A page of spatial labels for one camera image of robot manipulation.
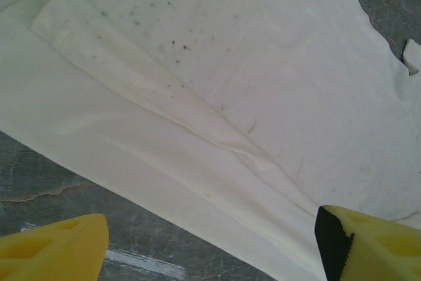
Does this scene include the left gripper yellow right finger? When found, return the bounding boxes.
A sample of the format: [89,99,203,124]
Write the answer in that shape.
[314,205,421,281]

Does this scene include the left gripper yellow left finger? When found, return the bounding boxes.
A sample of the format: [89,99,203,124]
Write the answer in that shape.
[0,213,109,281]

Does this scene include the white t-shirt with black print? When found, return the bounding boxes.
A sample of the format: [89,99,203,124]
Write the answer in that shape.
[0,0,421,281]

